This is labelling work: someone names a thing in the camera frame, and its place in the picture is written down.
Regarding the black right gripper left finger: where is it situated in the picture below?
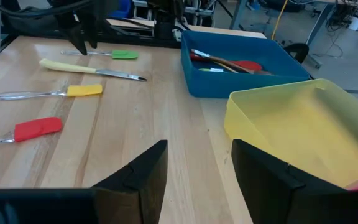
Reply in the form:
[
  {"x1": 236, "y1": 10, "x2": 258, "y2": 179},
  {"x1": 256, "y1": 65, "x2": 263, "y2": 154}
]
[{"x1": 91, "y1": 139, "x2": 169, "y2": 224}]

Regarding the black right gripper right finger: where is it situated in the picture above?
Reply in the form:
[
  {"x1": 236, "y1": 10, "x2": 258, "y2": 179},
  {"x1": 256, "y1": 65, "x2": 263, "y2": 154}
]
[{"x1": 231, "y1": 139, "x2": 306, "y2": 224}]

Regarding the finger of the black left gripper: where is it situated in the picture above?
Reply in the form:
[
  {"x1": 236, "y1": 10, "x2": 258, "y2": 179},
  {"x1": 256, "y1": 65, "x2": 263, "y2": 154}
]
[
  {"x1": 81, "y1": 9, "x2": 101, "y2": 49},
  {"x1": 56, "y1": 14, "x2": 88, "y2": 56}
]

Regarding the cream-handled table knife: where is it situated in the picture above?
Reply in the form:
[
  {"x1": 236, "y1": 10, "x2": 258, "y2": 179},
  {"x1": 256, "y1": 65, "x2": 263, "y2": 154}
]
[{"x1": 39, "y1": 58, "x2": 148, "y2": 82}]

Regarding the green spatula clear handle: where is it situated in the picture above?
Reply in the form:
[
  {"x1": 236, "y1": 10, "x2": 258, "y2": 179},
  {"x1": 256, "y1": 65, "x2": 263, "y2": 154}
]
[{"x1": 60, "y1": 49, "x2": 140, "y2": 60}]

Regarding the yellow spatula clear handle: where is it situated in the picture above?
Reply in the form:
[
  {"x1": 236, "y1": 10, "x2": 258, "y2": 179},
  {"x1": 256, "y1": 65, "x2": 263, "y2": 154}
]
[{"x1": 0, "y1": 83, "x2": 104, "y2": 101}]

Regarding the red spatula clear handle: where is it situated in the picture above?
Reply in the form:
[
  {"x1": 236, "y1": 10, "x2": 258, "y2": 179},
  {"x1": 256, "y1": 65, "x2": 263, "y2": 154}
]
[{"x1": 0, "y1": 116, "x2": 64, "y2": 149}]

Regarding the red plastic spoon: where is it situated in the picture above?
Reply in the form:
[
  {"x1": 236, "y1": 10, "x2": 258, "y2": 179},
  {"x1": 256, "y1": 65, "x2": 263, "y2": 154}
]
[{"x1": 190, "y1": 52, "x2": 264, "y2": 72}]

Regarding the gold metal spoon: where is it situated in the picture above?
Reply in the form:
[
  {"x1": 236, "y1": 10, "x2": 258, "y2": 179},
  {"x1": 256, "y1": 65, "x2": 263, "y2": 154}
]
[{"x1": 190, "y1": 49, "x2": 273, "y2": 75}]

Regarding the blue plastic crate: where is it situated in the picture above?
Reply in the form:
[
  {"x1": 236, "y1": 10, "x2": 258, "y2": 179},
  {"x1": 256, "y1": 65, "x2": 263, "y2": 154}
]
[{"x1": 108, "y1": 0, "x2": 132, "y2": 19}]

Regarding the yellow plastic bin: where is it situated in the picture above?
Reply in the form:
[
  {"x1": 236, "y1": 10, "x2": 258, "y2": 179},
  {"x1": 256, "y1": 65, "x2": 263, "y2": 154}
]
[{"x1": 224, "y1": 78, "x2": 358, "y2": 189}]

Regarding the blue plastic bin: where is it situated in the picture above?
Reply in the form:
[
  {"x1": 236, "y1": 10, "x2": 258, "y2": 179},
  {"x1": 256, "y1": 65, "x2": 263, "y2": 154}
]
[{"x1": 180, "y1": 30, "x2": 311, "y2": 100}]

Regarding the yellow floor extension cable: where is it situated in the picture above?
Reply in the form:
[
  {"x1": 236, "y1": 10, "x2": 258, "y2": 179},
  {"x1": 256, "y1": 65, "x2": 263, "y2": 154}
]
[{"x1": 270, "y1": 0, "x2": 289, "y2": 40}]

